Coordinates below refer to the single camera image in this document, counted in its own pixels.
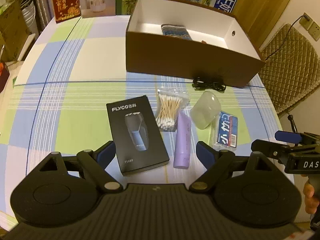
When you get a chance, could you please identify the wall power socket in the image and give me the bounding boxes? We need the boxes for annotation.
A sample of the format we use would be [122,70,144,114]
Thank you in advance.
[299,12,320,41]

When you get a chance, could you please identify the purple cream tube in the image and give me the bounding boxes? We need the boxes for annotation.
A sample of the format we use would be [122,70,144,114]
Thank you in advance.
[173,111,191,169]

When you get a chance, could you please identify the black shaver box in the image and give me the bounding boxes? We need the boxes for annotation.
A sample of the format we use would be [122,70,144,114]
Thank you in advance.
[106,95,169,176]

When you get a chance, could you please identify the person's right hand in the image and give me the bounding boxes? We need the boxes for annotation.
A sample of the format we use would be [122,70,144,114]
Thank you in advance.
[303,181,319,215]

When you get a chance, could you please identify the brown cardboard boxes pile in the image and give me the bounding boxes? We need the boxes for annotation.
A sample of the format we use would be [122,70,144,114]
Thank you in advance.
[0,0,39,61]

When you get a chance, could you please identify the bag of cotton swabs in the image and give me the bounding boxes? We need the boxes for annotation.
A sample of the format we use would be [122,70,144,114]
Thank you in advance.
[155,87,189,132]

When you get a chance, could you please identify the black power cord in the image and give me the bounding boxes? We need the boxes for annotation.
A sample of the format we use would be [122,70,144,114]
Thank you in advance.
[263,15,312,62]

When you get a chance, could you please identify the quilted cushioned chair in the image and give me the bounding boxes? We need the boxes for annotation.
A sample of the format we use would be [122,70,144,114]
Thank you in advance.
[259,24,319,114]

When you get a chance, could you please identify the clear plastic cup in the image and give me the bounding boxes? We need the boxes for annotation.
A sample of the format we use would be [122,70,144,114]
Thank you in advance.
[190,91,221,129]

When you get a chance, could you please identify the brown cardboard storage box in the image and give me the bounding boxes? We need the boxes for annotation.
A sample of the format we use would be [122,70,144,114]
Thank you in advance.
[125,0,265,87]

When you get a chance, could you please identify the black usb cable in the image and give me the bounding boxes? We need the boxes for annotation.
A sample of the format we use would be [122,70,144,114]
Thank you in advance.
[191,77,227,93]

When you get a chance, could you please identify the striped knitted sock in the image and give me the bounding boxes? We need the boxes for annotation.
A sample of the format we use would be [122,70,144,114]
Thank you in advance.
[161,24,192,40]

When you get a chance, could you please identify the checkered tablecloth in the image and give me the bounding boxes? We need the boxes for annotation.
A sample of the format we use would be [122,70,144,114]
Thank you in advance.
[1,16,282,230]

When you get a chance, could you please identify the blue dental floss box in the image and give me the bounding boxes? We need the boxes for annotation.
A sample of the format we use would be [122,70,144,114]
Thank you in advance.
[213,111,238,151]

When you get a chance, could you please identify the wooden wardrobe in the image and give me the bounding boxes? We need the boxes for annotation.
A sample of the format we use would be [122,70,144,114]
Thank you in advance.
[232,0,290,48]

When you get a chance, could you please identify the red gift box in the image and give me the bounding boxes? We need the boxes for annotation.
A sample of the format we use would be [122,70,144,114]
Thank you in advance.
[52,0,81,23]

